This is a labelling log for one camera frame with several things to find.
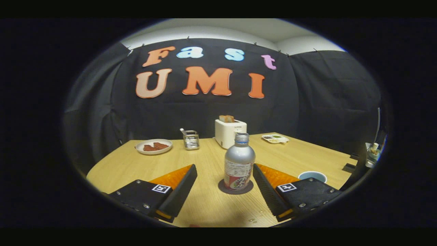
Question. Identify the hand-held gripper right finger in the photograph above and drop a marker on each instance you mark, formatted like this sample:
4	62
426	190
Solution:
268	191

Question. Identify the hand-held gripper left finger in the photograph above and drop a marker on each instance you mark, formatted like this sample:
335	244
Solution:
179	193

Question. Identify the silver juice bottle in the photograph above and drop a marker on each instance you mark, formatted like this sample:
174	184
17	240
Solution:
239	160

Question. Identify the dark round coaster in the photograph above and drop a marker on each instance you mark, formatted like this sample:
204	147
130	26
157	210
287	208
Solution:
222	188

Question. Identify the white cup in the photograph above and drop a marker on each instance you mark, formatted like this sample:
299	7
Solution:
312	175

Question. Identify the wooden table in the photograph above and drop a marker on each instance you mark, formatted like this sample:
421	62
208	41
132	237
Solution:
205	167

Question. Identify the reddish brown food piece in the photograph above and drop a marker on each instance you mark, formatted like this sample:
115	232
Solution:
161	145
149	148

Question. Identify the white compartment tray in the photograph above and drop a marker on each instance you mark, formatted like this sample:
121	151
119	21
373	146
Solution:
275	139

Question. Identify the white round plate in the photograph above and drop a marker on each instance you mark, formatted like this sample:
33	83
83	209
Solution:
140	147

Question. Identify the white toaster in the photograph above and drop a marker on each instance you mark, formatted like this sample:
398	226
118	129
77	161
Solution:
225	135

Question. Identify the brown toast slice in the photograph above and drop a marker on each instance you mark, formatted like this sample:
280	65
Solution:
226	119

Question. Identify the black table clamp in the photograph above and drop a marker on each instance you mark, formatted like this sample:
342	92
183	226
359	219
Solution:
349	167

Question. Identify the black backdrop cloth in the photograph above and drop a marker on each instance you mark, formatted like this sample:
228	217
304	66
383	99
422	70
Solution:
324	102

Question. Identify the white and grey clamp mount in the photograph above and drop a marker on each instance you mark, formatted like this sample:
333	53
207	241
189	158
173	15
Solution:
372	153

